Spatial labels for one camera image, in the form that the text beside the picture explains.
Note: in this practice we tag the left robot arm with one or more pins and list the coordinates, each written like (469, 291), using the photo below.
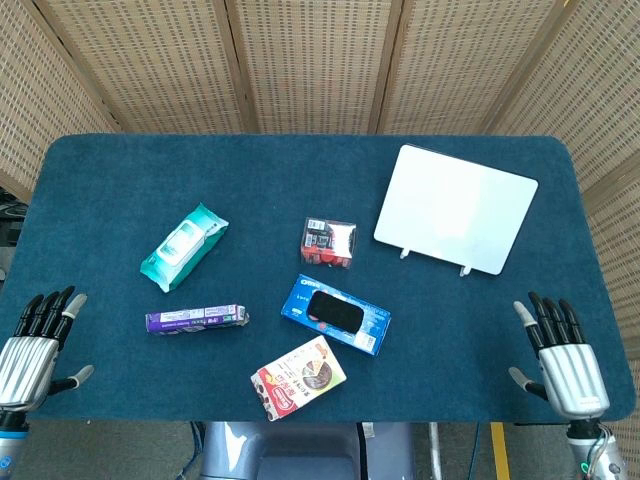
(10, 450)

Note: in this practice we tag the green wet wipes pack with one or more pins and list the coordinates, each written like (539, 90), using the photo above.
(180, 247)

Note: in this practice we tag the white magnetic whiteboard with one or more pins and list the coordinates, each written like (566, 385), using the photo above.
(450, 210)

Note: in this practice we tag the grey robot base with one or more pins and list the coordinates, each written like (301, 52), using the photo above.
(300, 450)

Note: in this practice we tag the purple toothpaste box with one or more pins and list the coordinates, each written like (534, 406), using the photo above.
(195, 319)

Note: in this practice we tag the woven folding screen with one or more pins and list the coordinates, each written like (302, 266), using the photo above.
(320, 65)

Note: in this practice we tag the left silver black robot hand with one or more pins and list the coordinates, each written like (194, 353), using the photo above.
(25, 367)

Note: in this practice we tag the yellow floor tape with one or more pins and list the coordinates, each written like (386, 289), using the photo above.
(501, 450)

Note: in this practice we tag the teal table cloth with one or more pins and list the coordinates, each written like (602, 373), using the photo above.
(250, 175)

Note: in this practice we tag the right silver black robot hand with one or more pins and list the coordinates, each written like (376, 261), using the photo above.
(570, 375)

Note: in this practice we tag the red white biscuit box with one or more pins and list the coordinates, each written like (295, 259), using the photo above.
(300, 380)

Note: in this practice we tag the clear box with red items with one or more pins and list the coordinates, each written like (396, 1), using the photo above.
(327, 242)

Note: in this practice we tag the white plastic support foot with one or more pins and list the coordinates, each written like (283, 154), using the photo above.
(405, 252)
(466, 271)

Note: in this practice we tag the black blue whiteboard eraser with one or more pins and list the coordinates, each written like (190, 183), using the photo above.
(335, 312)

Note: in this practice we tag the blue Oreo cookie box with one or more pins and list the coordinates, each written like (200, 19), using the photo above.
(374, 327)

